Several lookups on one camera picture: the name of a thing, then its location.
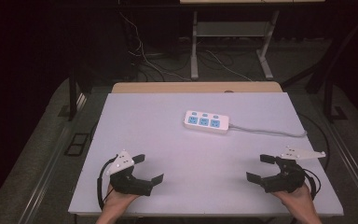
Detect person's right hand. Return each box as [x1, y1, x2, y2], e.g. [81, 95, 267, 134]
[271, 183, 315, 214]

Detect white floor cable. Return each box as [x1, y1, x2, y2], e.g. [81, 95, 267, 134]
[118, 11, 194, 82]
[204, 49, 254, 82]

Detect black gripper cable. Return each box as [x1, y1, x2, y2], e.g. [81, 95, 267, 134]
[96, 156, 118, 211]
[301, 167, 323, 201]

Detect metal floor rail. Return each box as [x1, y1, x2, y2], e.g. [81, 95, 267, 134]
[324, 119, 358, 216]
[17, 92, 90, 224]

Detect white power strip blue sockets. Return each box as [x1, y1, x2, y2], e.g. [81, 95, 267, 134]
[184, 110, 230, 135]

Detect thin black cable loop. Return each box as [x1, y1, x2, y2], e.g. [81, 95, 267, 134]
[296, 113, 331, 173]

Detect person's left hand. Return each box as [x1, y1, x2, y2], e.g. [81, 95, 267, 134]
[103, 183, 141, 214]

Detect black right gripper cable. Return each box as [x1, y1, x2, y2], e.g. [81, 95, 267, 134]
[301, 167, 323, 201]

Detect grey metal table frame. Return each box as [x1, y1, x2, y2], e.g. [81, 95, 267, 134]
[190, 10, 281, 81]

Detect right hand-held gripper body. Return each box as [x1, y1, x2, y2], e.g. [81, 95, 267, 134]
[260, 146, 327, 194]

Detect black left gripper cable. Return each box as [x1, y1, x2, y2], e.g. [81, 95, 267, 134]
[96, 156, 118, 211]

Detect black metal stand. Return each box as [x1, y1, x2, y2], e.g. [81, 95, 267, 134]
[322, 59, 350, 123]

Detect black floor socket frame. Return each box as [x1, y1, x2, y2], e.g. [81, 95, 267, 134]
[63, 133, 90, 157]

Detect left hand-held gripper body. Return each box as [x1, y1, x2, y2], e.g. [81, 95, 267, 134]
[106, 149, 154, 197]

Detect grey power strip cable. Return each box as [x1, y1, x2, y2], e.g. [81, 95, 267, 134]
[227, 122, 309, 139]

